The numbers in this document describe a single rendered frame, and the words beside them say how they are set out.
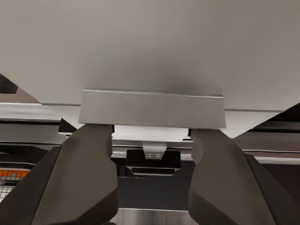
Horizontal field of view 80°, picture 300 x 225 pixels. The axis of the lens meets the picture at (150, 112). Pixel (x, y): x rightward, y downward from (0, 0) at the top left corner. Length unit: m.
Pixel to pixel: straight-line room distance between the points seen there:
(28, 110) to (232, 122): 0.26
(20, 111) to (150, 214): 0.22
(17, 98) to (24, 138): 0.30
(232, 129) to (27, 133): 0.50
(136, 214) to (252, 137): 0.38
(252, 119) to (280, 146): 0.39
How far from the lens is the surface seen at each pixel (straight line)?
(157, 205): 0.73
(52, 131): 0.54
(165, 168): 0.41
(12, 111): 0.32
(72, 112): 0.16
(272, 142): 0.56
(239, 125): 0.19
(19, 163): 0.51
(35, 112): 0.30
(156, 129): 0.18
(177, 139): 0.22
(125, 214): 0.23
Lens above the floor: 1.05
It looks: 21 degrees down
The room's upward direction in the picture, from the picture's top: 178 degrees counter-clockwise
